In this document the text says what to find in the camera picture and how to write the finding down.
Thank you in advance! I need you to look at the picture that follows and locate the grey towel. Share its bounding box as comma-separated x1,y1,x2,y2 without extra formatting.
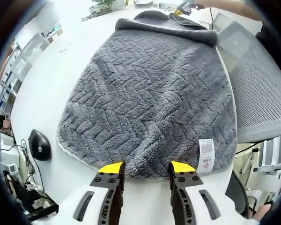
56,10,238,180

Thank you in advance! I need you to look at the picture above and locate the white office chair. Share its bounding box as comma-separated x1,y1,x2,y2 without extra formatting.
212,12,233,32

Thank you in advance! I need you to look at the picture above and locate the green potted plant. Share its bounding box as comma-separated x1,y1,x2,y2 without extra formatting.
81,0,118,22

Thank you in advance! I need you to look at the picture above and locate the black computer mouse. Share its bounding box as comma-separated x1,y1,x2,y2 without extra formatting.
28,128,52,162

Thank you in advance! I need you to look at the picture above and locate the person's dark clothing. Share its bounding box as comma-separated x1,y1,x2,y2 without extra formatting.
254,20,281,47

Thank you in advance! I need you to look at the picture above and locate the grey mesh office chair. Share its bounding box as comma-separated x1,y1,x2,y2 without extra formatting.
216,21,281,144

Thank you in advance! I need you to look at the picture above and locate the translucent partition panel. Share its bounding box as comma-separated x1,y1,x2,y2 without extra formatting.
15,32,50,69

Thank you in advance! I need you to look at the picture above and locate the shelf with white boxes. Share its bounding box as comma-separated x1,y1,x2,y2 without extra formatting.
0,39,22,111

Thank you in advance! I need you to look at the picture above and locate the white metal frame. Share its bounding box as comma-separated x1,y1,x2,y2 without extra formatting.
254,137,281,177

